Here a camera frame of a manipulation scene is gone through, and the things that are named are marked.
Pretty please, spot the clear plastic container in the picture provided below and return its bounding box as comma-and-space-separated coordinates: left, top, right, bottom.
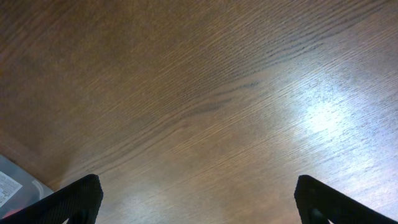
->
0, 156, 53, 219

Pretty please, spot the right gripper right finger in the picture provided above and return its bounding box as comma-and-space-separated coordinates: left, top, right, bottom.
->
294, 175, 397, 224

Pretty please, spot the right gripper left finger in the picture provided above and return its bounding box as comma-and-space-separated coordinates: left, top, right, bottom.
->
1, 174, 103, 224

